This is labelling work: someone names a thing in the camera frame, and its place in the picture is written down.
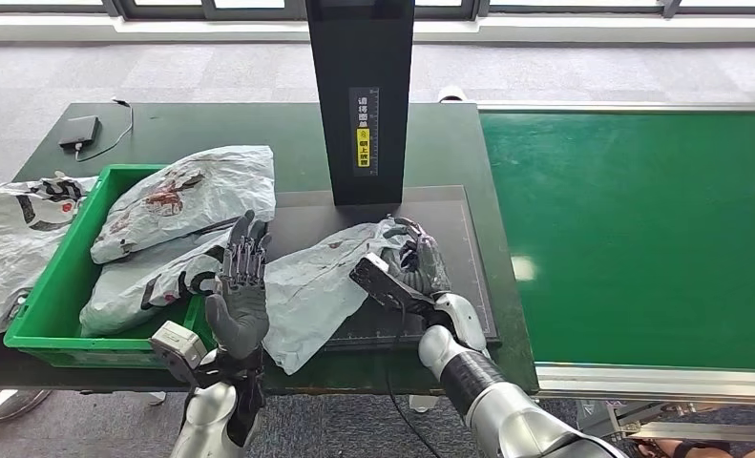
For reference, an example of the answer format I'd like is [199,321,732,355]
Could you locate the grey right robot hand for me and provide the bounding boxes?
[382,217,452,299]

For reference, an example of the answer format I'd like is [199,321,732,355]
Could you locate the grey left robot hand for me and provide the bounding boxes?
[204,210,273,361]

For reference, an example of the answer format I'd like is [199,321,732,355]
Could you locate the small plain grey parcel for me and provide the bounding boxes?
[262,219,416,376]

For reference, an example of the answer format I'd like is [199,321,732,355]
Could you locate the large grey parcel red print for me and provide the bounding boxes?
[79,226,234,338]

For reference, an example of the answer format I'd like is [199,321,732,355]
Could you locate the grey parcel small logos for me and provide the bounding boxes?
[90,145,277,265]

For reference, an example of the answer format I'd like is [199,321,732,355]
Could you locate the green belt conveyor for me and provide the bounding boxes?
[474,100,755,406]

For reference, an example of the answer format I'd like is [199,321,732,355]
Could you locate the black inbound scanning machine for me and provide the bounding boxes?
[262,0,501,352]

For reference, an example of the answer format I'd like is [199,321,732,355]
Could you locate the white parcel bag black print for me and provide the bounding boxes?
[0,175,98,342]

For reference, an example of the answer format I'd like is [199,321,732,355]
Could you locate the green plastic crate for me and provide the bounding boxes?
[4,164,219,370]

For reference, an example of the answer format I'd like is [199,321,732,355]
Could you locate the black power bank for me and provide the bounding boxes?
[58,115,101,151]

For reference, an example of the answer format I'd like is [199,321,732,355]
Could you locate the chrome round base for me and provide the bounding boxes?
[0,389,52,422]

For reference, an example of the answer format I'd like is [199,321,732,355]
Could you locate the person's foot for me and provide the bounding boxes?
[636,439,755,458]

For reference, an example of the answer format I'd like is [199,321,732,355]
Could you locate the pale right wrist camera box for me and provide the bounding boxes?
[349,252,436,316]

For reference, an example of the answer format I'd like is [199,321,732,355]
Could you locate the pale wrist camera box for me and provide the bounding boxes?
[349,252,436,316]
[149,321,209,386]

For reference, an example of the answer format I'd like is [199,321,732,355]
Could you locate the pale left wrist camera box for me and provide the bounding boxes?
[149,321,209,386]

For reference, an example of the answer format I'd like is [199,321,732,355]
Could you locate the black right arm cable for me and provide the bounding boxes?
[385,328,443,458]

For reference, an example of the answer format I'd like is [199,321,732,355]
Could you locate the thin power bank cable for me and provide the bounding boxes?
[74,97,136,163]

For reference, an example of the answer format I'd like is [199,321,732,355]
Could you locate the aluminium conveyor support frame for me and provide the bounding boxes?
[576,399,755,444]

